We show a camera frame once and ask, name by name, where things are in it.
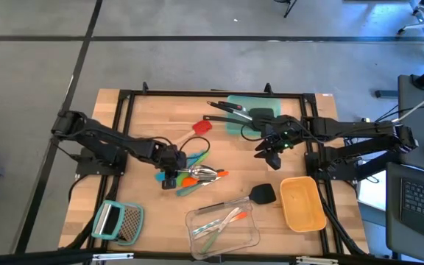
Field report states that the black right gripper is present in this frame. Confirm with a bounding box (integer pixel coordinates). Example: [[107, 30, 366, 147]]
[[254, 114, 305, 171]]

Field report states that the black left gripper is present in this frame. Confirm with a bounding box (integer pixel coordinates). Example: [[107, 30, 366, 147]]
[[152, 145, 189, 190]]

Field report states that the orange silicone spatula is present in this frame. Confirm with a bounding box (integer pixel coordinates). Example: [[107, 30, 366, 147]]
[[181, 170, 230, 188]]

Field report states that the black solid turner steel handle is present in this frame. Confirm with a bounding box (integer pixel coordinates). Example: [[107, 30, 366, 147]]
[[195, 183, 278, 215]]

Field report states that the black slotted turner steel handle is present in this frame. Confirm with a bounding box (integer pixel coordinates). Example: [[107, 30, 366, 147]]
[[207, 100, 257, 122]]

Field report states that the teal patterned handle knife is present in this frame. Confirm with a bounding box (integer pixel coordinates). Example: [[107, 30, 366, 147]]
[[192, 216, 235, 237]]

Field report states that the orange handled knife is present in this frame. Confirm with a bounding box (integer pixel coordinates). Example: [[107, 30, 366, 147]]
[[201, 211, 249, 236]]

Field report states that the clear plastic container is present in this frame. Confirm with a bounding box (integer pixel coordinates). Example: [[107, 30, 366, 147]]
[[185, 200, 261, 261]]

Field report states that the teal plastic container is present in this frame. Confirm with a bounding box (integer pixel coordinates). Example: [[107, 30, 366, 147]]
[[226, 94, 282, 136]]

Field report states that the yellow plastic container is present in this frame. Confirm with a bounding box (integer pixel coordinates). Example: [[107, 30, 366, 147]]
[[279, 175, 328, 233]]

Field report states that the teal box grater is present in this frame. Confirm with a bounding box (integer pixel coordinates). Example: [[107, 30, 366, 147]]
[[91, 199, 145, 247]]

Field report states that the black slanted support beam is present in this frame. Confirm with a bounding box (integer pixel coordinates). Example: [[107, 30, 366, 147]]
[[355, 146, 400, 182]]

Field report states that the grey desk surface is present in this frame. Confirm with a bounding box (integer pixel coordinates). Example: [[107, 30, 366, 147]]
[[385, 161, 424, 264], [397, 74, 424, 176]]

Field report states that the black tripod leg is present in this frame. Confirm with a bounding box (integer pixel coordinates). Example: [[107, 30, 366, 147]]
[[273, 0, 298, 18]]

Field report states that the black horizontal rig bar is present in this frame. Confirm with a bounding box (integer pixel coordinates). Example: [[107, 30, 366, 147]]
[[0, 248, 424, 265]]

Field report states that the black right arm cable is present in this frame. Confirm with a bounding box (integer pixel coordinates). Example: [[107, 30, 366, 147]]
[[240, 123, 263, 143]]

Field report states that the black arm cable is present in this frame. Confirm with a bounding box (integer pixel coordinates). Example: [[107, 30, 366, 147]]
[[178, 136, 211, 158], [240, 123, 263, 143]]

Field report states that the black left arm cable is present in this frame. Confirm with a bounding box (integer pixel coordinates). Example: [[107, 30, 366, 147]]
[[178, 136, 211, 158]]

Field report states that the red spatula wooden handle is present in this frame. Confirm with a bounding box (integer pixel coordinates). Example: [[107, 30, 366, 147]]
[[174, 120, 213, 146]]

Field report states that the black aluminium table frame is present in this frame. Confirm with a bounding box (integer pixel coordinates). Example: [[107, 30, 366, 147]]
[[59, 81, 371, 258]]

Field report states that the silver rig bracket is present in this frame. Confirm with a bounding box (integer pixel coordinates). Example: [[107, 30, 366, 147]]
[[92, 252, 135, 261], [295, 255, 340, 265]]

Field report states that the white cable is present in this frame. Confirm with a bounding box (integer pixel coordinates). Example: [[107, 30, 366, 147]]
[[372, 83, 424, 128]]

